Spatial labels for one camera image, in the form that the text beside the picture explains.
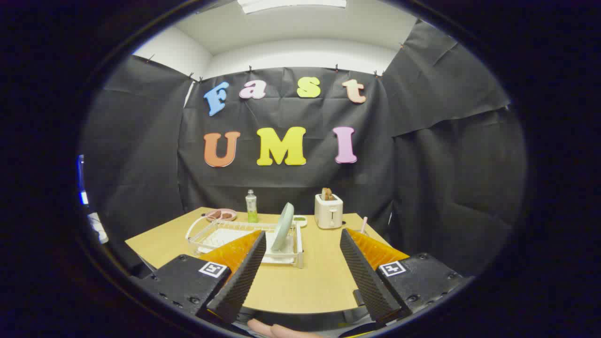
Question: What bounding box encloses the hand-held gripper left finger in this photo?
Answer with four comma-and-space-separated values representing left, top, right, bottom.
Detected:
134, 229, 267, 324

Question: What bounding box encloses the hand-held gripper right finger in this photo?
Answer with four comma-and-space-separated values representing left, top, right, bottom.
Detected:
339, 228, 471, 324

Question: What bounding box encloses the white wire dish rack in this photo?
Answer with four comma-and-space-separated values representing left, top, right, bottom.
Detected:
185, 216, 305, 269

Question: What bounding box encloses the pale green plate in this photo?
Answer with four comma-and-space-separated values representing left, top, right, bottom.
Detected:
271, 202, 295, 252

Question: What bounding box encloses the pink plate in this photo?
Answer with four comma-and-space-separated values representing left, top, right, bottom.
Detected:
205, 208, 238, 222

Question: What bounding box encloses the clear bottle with green liquid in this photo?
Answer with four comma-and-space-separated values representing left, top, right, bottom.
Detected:
245, 189, 258, 223

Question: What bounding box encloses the white toaster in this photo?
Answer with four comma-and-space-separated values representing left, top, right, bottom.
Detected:
314, 193, 344, 230

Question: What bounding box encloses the black backdrop cloth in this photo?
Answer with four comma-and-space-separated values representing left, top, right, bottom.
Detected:
80, 19, 526, 282

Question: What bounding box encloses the white object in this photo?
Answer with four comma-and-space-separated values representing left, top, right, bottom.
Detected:
88, 213, 109, 244

